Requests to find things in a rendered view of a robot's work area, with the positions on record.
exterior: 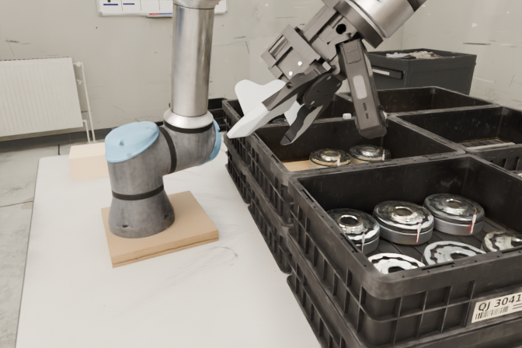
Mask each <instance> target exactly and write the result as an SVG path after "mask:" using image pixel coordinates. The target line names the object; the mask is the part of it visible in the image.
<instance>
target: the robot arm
mask: <svg viewBox="0 0 522 348"><path fill-rule="evenodd" d="M220 1H221V0H172V66H171V102H170V108H169V109H168V110H166V111H165V113H164V121H163V125H162V126H157V125H156V124H155V123H152V122H148V121H141V122H140V123H138V122H135V123H131V124H125V125H123V126H121V127H118V128H116V129H114V130H112V131H111V132H110V133H109V134H108V135H107V136H106V139H105V149H106V152H105V158H106V161H107V166H108V171H109V177H110V185H111V191H112V201H111V205H110V212H109V216H108V224H109V229H110V231H111V232H112V233H113V234H114V235H116V236H118V237H121V238H145V237H149V236H152V235H156V234H158V233H160V232H162V231H164V230H166V229H167V228H169V227H170V226H171V225H172V223H173V222H174V220H175V214H174V208H173V206H172V204H171V202H170V200H169V197H168V195H167V193H166V191H165V189H164V182H163V176H166V175H169V174H172V173H174V172H179V171H182V170H184V169H189V168H192V167H195V166H201V165H203V164H205V163H207V162H210V161H212V160H213V159H215V158H216V157H217V155H218V153H219V151H220V148H221V133H219V130H220V128H219V126H218V124H217V122H216V121H215V120H214V119H213V116H212V114H211V113H210V112H209V111H208V110H207V105H208V94H209V83H210V73H211V51H212V41H213V30H214V9H215V6H216V4H217V3H219V2H220ZM322 1H323V2H324V4H325V5H324V6H323V7H322V8H321V9H320V10H319V11H318V13H317V14H316V15H315V16H314V17H313V18H312V19H311V20H310V22H309V23H308V24H307V25H306V26H305V27H304V28H303V29H302V30H301V29H300V28H298V27H297V26H296V27H292V26H291V25H290V24H288V25H287V27H286V28H285V29H284V30H283V31H282V32H281V33H280V35H279V36H278V37H277V38H276V39H275V40H274V42H272V43H271V45H269V46H268V48H267V49H266V50H265V51H264V52H263V53H262V54H261V58H262V59H263V60H264V61H265V62H266V63H267V64H268V65H269V67H268V69H269V70H270V71H271V72H272V74H273V75H274V76H275V77H276V78H277V80H273V81H271V82H270V83H268V84H266V85H258V84H256V83H254V82H251V81H249V80H242V81H240V82H239V83H238V84H237V85H236V87H235V93H236V95H237V97H238V101H239V102H240V105H241V108H242V111H243V113H244V115H245V116H244V117H243V118H242V119H241V120H240V121H239V122H238V123H237V124H236V125H235V126H234V127H233V128H232V129H231V130H230V131H229V132H228V133H227V135H228V137H229V138H237V137H248V136H249V135H250V134H251V133H252V132H253V131H255V130H256V129H258V128H260V127H262V126H264V125H265V124H266V123H267V122H268V121H270V120H271V119H273V118H274V117H277V116H279V115H281V114H283V113H284V115H285V117H286V118H287V121H288V123H289V124H290V129H289V130H288V132H287V133H286V134H285V135H284V137H283V138H282V140H281V142H280V144H281V145H286V144H290V143H293V142H294V141H295V140H296V139H297V138H298V137H299V136H300V135H301V134H302V133H303V132H304V131H305V130H306V129H307V128H308V127H309V126H310V125H311V124H312V123H314V122H315V120H316V119H317V118H318V117H319V116H320V114H321V113H322V112H323V111H324V110H325V108H326V107H327V106H328V105H329V104H330V102H331V101H332V98H333V96H334V95H335V93H336V92H337V91H338V90H339V88H340V87H341V86H342V84H343V83H342V81H344V80H346V79H347V80H348V84H349V87H350V93H351V97H352V100H353V107H354V110H355V113H353V116H354V120H355V124H356V127H357V131H358V132H359V134H360V135H361V136H363V137H365V138H368V139H372V138H376V137H381V136H385V135H386V134H387V130H386V127H388V122H387V114H386V112H385V110H384V107H383V106H382V105H381V104H380V101H379V98H378V92H377V89H376V85H375V82H374V76H373V72H372V69H371V63H370V60H369V57H368V53H367V48H366V47H365V46H364V43H363V42H362V39H365V40H366V41H367V42H368V43H369V44H370V45H371V46H372V47H373V48H374V49H376V48H377V47H378V46H379V45H380V44H381V43H382V42H383V39H382V37H384V38H389V37H390V36H391V35H392V34H393V33H394V32H395V31H397V30H398V29H399V28H400V27H401V26H402V25H403V24H404V23H405V22H406V21H407V20H408V19H409V18H410V17H411V16H412V15H413V14H414V12H415V11H416V10H417V9H418V8H419V7H420V6H421V5H422V4H423V3H424V2H425V1H426V0H322ZM282 36H284V37H285V38H284V39H283V40H282V41H281V42H280V43H279V44H278V46H277V47H276V48H275V49H274V50H273V51H272V52H271V53H270V52H269V51H270V50H271V49H272V48H273V47H274V46H275V45H276V43H277V42H278V41H279V40H280V39H281V38H282Z"/></svg>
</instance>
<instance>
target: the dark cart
mask: <svg viewBox="0 0 522 348"><path fill-rule="evenodd" d="M415 51H418V52H420V51H426V52H428V53H429V52H433V53H434V54H438V55H440V56H441V57H437V58H427V59H423V58H410V59H401V58H395V57H386V54H394V53H398V54H410V53H413V52H415ZM367 53H368V57H369V60H370V63H371V69H372V72H373V76H374V82H375V85H376V89H377V90H378V89H401V88H413V87H425V86H437V87H441V88H444V89H449V90H451V91H455V92H459V93H463V94H465V95H469V94H470V90H471V86H472V78H473V74H474V70H475V62H476V58H477V54H465V53H458V52H452V51H445V50H434V49H427V48H418V49H405V50H382V51H369V52H367Z"/></svg>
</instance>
